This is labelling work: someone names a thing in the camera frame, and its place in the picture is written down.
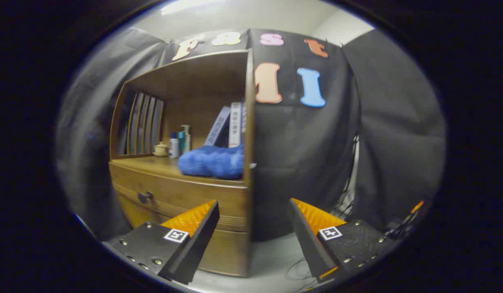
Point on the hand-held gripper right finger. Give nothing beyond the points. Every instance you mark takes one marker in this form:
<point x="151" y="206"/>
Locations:
<point x="308" y="244"/>

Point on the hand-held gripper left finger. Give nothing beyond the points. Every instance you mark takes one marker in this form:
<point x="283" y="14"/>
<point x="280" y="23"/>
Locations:
<point x="198" y="244"/>

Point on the wooden drawer with black knob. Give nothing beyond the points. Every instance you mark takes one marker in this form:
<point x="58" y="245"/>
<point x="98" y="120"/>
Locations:
<point x="186" y="195"/>

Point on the wooden countertop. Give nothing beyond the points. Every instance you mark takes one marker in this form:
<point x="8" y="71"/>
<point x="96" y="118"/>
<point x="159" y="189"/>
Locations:
<point x="153" y="165"/>

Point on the wooden cabinet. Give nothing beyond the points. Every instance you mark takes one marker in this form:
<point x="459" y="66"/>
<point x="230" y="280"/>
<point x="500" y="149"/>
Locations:
<point x="194" y="81"/>

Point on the blue folded towel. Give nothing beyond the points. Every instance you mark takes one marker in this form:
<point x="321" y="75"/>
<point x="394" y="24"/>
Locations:
<point x="210" y="162"/>

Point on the dark device with orange part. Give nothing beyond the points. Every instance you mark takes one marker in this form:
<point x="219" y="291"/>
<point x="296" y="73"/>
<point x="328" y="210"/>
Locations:
<point x="402" y="228"/>

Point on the cream saucer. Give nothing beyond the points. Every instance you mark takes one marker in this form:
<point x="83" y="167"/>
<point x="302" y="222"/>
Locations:
<point x="159" y="154"/>

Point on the white lotion bottle blue cap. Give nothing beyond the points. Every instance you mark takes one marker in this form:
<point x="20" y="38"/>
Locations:
<point x="174" y="148"/>

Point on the cream slim bottle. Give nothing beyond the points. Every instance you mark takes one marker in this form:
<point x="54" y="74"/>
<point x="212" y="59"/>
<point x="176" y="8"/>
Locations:
<point x="188" y="143"/>

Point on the cream lidded teacup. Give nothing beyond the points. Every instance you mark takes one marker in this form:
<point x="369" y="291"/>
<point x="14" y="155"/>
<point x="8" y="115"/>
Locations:
<point x="161" y="147"/>

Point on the blue pump bottle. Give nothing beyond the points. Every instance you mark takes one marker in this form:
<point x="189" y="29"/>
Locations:
<point x="181" y="141"/>

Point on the grey leaning book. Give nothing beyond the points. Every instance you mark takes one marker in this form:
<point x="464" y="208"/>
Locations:
<point x="217" y="126"/>

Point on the white spine book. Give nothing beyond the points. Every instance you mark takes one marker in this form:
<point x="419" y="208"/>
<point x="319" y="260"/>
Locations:
<point x="235" y="126"/>

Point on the dark blue spine book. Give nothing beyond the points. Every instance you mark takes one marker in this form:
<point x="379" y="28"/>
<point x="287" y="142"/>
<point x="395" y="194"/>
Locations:
<point x="243" y="118"/>

